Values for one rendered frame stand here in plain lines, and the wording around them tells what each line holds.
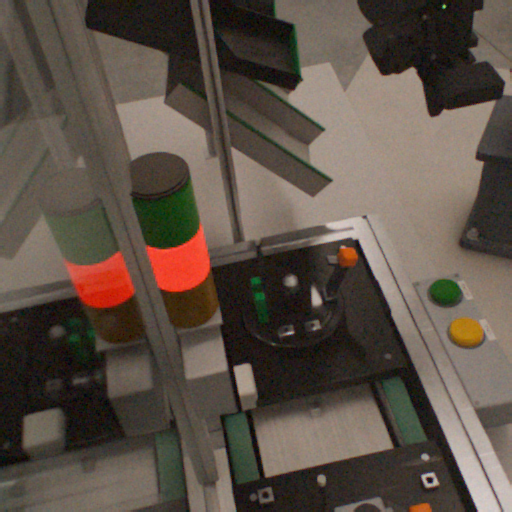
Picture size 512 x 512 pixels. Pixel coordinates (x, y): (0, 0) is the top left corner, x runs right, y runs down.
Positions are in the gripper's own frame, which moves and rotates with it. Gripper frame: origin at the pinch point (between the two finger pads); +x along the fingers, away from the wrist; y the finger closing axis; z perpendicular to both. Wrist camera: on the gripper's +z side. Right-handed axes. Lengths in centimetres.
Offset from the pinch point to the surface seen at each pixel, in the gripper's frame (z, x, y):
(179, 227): 30.7, -12.6, 26.4
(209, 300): 29.8, -2.9, 25.8
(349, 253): 11.5, 18.3, 5.2
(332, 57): -42, 125, -204
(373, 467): 15.8, 28.4, 28.8
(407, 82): -19, 40, -57
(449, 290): -1.9, 28.2, 6.9
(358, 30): -58, 125, -221
